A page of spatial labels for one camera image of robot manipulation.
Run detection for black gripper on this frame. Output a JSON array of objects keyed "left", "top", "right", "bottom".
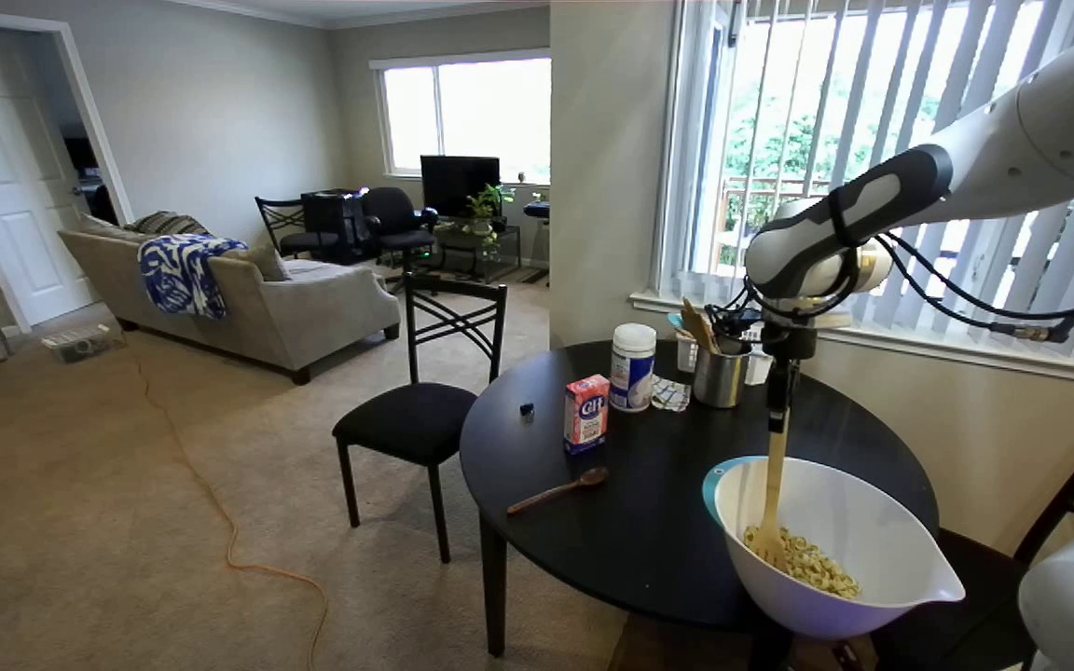
[{"left": 752, "top": 303, "right": 825, "bottom": 422}]

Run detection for light wooden spoon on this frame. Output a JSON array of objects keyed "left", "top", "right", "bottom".
[{"left": 752, "top": 398, "right": 799, "bottom": 555}]

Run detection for white mixing bowl teal rim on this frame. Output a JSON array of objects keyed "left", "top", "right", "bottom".
[{"left": 698, "top": 451, "right": 970, "bottom": 645}]

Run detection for dark wooden spoon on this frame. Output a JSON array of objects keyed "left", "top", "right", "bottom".
[{"left": 503, "top": 463, "right": 615, "bottom": 522}]

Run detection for steel utensil holder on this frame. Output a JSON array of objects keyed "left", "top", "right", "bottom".
[{"left": 689, "top": 338, "right": 752, "bottom": 414}]

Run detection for wooden utensil in holder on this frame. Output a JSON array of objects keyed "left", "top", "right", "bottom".
[{"left": 678, "top": 296, "right": 719, "bottom": 357}]

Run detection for crumpled white wipe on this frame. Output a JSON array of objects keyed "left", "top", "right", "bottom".
[{"left": 643, "top": 378, "right": 692, "bottom": 416}]

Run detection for white wipes canister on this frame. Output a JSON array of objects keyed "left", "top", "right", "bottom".
[{"left": 607, "top": 321, "right": 661, "bottom": 416}]

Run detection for yellow macaroni pasta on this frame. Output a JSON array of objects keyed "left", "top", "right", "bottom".
[{"left": 738, "top": 518, "right": 865, "bottom": 603}]

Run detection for black round table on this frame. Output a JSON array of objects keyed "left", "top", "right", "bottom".
[{"left": 456, "top": 338, "right": 943, "bottom": 671}]

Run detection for white vertical blinds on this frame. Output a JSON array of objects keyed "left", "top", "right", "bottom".
[{"left": 653, "top": 0, "right": 1074, "bottom": 368}]

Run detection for black dining chair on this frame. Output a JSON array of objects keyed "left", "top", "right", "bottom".
[{"left": 867, "top": 394, "right": 1074, "bottom": 671}]

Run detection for glass side table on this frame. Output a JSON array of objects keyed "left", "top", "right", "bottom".
[{"left": 428, "top": 221, "right": 529, "bottom": 285}]

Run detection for green potted plant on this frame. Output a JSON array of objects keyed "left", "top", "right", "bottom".
[{"left": 458, "top": 181, "right": 518, "bottom": 245}]

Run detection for black metal cushioned chair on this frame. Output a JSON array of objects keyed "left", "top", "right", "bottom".
[{"left": 326, "top": 271, "right": 509, "bottom": 567}]

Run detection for black television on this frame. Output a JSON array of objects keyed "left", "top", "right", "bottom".
[{"left": 416, "top": 153, "right": 503, "bottom": 221}]

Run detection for bright room window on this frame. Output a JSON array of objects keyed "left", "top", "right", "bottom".
[{"left": 371, "top": 48, "right": 555, "bottom": 186}]

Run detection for dark armchair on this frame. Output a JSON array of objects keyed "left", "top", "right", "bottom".
[{"left": 297, "top": 181, "right": 438, "bottom": 267}]

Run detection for beige sofa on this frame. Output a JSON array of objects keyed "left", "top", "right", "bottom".
[{"left": 54, "top": 210, "right": 401, "bottom": 389}]

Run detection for black folding chair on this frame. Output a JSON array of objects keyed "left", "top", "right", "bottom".
[{"left": 254, "top": 195, "right": 316, "bottom": 256}]

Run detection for blue white patterned blanket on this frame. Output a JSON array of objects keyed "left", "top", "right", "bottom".
[{"left": 134, "top": 230, "right": 246, "bottom": 324}]

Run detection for low white box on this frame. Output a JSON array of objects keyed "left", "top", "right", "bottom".
[{"left": 41, "top": 317, "right": 118, "bottom": 367}]

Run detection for open white door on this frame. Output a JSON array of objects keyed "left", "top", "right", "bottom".
[{"left": 0, "top": 20, "right": 96, "bottom": 331}]

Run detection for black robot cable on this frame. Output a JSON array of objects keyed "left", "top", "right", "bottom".
[{"left": 867, "top": 229, "right": 1074, "bottom": 348}]

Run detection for orange floor cable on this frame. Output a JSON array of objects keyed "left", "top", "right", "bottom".
[{"left": 124, "top": 357, "right": 331, "bottom": 671}]

